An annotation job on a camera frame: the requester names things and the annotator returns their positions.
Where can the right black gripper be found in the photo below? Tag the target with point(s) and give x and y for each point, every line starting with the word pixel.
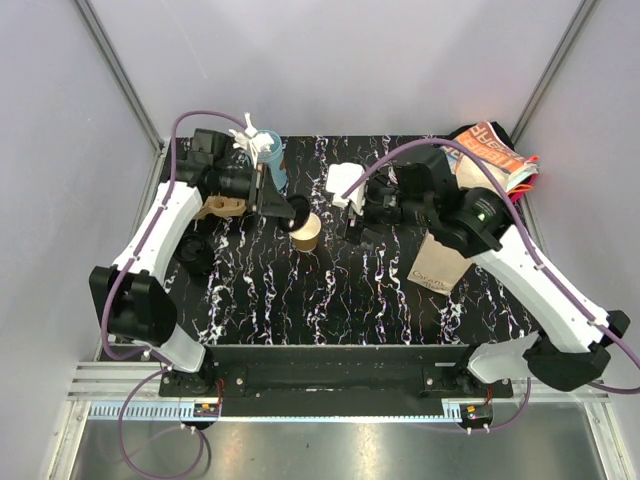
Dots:
pixel 355 222

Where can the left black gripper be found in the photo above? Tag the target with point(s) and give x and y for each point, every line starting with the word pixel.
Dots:
pixel 272 201

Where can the black plastic cup lid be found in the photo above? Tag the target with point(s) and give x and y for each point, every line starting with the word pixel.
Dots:
pixel 302 210

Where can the cardboard cup carrier stack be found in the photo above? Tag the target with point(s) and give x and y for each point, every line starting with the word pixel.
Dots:
pixel 221 206

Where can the single brown paper cup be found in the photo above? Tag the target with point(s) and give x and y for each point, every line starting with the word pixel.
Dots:
pixel 305 239

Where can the brown paper takeout bag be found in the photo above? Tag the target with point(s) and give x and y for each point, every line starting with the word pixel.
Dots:
pixel 437 267

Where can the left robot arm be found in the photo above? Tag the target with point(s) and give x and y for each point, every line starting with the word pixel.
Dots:
pixel 129 297

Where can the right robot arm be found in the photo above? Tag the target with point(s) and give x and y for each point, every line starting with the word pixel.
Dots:
pixel 442 185

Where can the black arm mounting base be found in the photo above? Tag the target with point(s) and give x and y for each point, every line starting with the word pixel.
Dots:
pixel 435 371

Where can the blue cup with stirrers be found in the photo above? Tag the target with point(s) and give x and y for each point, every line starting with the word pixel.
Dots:
pixel 272 155

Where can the stack of black lids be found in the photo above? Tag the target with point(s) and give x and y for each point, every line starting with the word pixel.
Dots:
pixel 195 254

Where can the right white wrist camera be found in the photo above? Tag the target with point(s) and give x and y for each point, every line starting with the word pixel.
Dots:
pixel 340 178

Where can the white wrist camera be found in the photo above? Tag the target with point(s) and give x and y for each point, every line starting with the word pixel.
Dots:
pixel 262 143
pixel 340 178

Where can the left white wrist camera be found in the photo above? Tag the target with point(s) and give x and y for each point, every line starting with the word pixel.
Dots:
pixel 262 143

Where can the left aluminium corner post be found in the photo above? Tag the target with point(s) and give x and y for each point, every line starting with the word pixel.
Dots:
pixel 99 36

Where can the aluminium corner post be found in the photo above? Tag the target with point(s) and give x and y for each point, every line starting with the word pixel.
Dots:
pixel 99 36
pixel 563 48

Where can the aluminium frame rail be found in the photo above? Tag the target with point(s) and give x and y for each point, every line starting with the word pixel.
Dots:
pixel 290 392

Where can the right aluminium corner post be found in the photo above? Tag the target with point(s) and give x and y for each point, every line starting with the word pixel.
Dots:
pixel 563 48

